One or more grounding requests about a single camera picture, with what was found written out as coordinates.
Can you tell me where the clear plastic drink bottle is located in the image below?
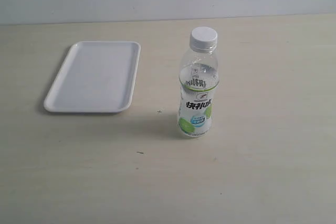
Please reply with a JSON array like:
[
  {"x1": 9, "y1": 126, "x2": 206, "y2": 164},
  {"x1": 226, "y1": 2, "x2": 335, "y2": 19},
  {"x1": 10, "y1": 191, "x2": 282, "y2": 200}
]
[{"x1": 177, "y1": 42, "x2": 219, "y2": 137}]

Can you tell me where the white bottle cap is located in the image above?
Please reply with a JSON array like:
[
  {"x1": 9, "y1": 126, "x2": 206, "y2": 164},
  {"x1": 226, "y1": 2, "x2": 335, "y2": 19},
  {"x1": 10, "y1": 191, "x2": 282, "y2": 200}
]
[{"x1": 190, "y1": 26, "x2": 218, "y2": 50}]

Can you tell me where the white rectangular plastic tray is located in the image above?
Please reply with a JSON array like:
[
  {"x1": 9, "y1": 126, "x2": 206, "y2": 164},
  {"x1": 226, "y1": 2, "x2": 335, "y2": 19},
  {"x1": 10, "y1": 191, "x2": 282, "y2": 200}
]
[{"x1": 44, "y1": 41, "x2": 141, "y2": 113}]

